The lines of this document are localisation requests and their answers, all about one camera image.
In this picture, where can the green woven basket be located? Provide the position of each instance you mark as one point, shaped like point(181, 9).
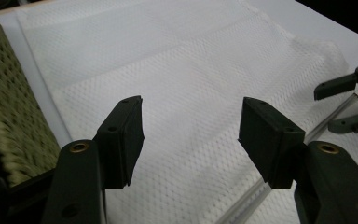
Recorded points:
point(12, 93)

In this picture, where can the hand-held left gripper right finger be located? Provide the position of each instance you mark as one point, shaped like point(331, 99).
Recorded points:
point(267, 146)

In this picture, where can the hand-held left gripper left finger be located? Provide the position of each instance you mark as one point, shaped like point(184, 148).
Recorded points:
point(121, 149)

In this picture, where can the white mesh laundry bag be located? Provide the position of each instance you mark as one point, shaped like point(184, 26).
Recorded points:
point(183, 62)

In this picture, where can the wooden table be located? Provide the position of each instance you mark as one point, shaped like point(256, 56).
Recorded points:
point(9, 9)

